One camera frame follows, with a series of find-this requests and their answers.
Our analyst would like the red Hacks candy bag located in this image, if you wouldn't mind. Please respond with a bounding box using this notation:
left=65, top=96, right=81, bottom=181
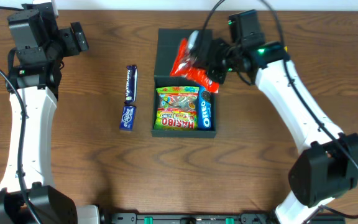
left=170, top=39, right=219, bottom=93

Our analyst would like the blue Oreo cookie pack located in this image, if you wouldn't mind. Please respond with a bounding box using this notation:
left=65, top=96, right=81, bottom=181
left=198, top=85, right=213, bottom=131

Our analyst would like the dark green gift box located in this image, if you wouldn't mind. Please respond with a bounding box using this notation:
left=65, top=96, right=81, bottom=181
left=151, top=29, right=217, bottom=138

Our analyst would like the blue Dairy Milk chocolate bar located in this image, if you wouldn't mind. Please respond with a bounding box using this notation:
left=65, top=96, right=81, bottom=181
left=124, top=65, right=138, bottom=105

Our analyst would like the green Haribo gummy bag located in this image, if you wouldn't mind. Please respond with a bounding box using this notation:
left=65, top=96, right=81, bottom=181
left=154, top=86, right=199, bottom=131

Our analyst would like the blue Eclipse mints box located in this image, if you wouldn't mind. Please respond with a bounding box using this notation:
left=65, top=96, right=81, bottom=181
left=119, top=105, right=136, bottom=131

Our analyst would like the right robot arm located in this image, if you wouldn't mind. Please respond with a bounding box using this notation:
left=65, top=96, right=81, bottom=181
left=206, top=10, right=358, bottom=223

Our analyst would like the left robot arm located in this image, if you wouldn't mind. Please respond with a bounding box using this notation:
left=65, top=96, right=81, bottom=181
left=0, top=1, right=104, bottom=223

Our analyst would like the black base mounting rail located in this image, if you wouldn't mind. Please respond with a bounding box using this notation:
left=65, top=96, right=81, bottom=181
left=99, top=212, right=346, bottom=224

